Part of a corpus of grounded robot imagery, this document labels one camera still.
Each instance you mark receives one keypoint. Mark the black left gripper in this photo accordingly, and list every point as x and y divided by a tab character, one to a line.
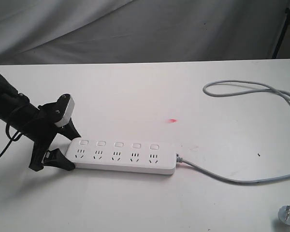
43	131

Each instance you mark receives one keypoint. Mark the white five-outlet power strip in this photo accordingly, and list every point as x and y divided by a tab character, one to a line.
122	156

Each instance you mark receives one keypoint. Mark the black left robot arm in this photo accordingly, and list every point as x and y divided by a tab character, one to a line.
16	111

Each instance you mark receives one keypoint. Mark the grey backdrop cloth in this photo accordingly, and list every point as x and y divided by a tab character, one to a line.
133	31

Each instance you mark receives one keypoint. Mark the grey three-pin plug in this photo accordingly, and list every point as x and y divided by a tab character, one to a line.
284	215

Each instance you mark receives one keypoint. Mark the black tripod stand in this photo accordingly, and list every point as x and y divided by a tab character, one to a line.
282	33

